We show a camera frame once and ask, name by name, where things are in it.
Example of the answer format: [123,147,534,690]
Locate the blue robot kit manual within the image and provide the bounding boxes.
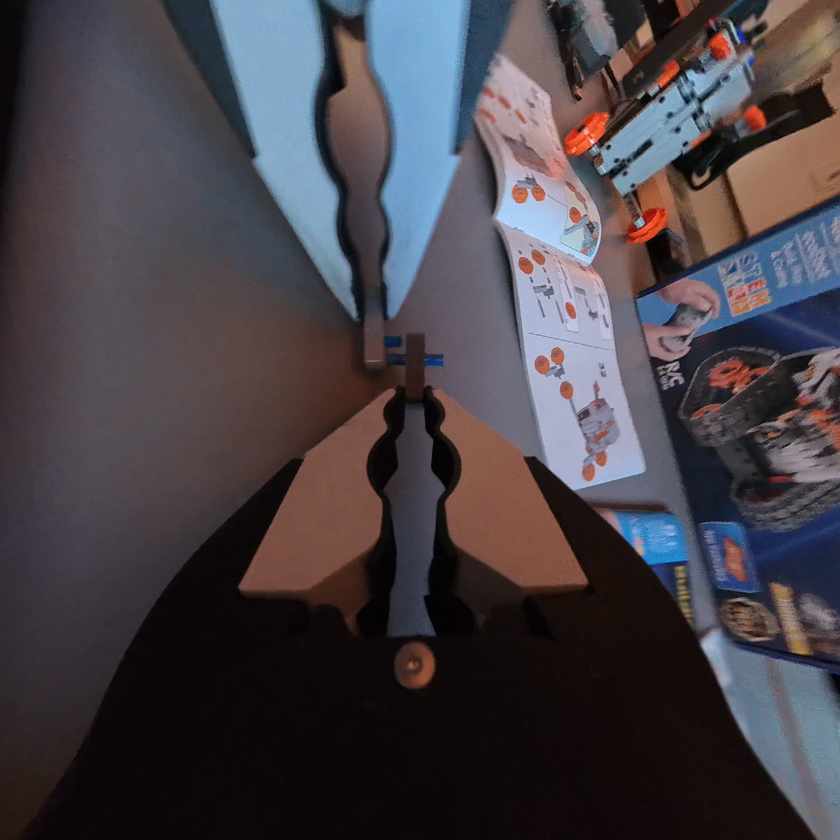
[591,504,698,631]

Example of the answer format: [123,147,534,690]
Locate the light grey technic beam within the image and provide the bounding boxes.
[387,331,446,403]

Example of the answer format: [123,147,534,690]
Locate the black upright router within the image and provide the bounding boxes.
[617,0,772,99]

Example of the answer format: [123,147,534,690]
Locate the blue robot kit box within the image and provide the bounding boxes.
[635,203,840,673]

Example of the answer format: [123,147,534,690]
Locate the grey orange toy robot model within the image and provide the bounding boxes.
[563,13,769,245]

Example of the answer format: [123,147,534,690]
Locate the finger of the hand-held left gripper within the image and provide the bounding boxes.
[364,0,476,322]
[210,0,370,322]

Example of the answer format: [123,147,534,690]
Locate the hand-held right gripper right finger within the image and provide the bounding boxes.
[423,386,589,636]

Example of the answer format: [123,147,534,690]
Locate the open instruction booklet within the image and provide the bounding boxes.
[474,52,647,492]

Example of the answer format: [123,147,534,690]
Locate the tan cardboard box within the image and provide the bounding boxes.
[722,128,840,240]

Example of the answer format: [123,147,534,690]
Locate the grey desk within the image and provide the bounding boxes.
[0,0,840,840]

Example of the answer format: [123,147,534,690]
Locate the dark grey technic beam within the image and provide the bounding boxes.
[362,282,389,374]

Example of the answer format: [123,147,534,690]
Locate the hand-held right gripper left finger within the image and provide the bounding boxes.
[238,387,403,636]

